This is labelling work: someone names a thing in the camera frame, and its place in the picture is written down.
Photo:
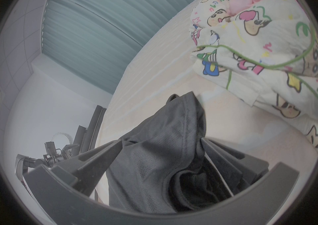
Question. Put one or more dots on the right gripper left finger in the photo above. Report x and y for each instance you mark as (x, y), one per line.
(92, 166)

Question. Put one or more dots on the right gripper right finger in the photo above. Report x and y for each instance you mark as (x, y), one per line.
(231, 166)

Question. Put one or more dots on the black T-shirt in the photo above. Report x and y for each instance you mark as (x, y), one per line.
(159, 149)

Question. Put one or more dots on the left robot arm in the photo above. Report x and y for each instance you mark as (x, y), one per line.
(58, 158)

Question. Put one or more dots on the bed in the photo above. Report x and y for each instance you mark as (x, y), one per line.
(154, 74)

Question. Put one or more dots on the white printed pyjama garment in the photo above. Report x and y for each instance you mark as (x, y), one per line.
(268, 52)

